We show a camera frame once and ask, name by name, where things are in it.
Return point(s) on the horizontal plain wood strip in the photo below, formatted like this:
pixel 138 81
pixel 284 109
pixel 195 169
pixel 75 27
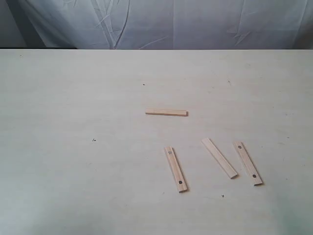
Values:
pixel 177 113

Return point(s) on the white backdrop cloth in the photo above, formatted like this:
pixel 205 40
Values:
pixel 157 24

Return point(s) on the wood strip with two magnets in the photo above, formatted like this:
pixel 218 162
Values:
pixel 175 169

